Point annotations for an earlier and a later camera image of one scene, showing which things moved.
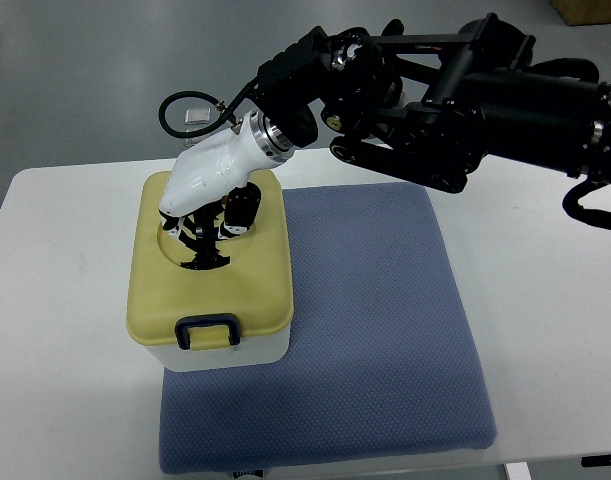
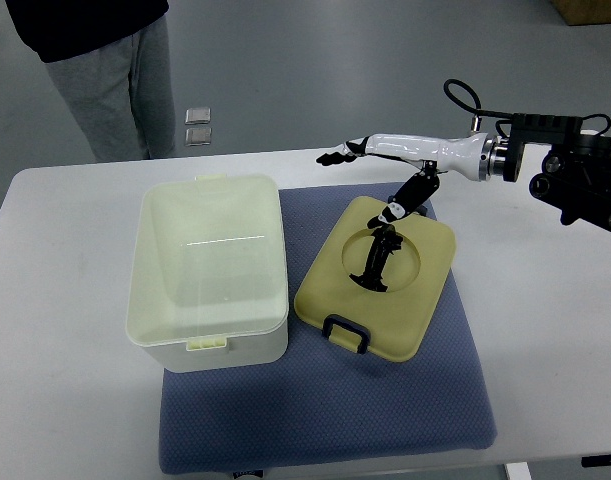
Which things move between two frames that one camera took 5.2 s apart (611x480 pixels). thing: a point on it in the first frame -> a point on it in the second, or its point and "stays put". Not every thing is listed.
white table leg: (518, 471) stays put
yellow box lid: (256, 287) -> (374, 290)
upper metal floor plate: (197, 116) stays put
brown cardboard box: (591, 12) stays put
